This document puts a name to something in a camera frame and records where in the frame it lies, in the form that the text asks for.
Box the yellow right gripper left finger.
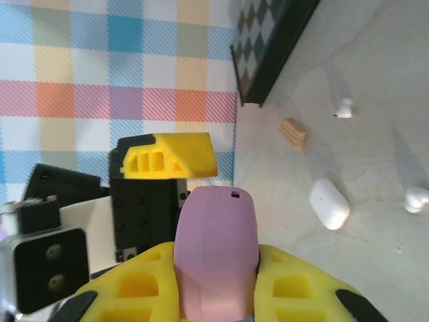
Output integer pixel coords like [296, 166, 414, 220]
[50, 243, 182, 322]

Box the black and grey chessboard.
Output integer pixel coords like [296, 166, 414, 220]
[231, 0, 319, 108]

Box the small wooden block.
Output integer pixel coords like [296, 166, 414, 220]
[280, 117, 308, 152]

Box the purple earbud case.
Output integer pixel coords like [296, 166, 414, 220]
[174, 186, 261, 322]

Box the white earbud case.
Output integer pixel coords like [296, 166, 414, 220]
[308, 178, 351, 231]

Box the white earbud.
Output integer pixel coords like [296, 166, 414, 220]
[333, 97, 355, 119]
[404, 186, 429, 214]

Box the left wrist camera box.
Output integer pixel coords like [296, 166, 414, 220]
[0, 197, 90, 315]

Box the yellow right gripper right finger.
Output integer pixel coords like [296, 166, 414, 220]
[254, 245, 389, 322]

